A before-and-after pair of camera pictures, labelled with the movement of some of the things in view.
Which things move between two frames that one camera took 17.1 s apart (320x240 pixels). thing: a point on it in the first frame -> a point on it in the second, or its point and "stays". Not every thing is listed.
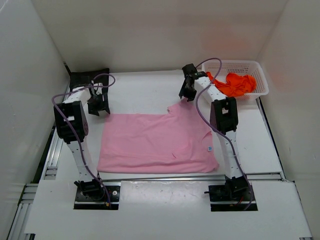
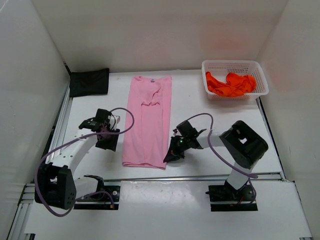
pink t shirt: (177, 142) -> (147, 134)
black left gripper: (94, 110) -> (111, 145)
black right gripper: (183, 92) -> (173, 154)
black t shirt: (98, 78) stays
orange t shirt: (236, 85) stays
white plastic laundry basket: (220, 68) stays
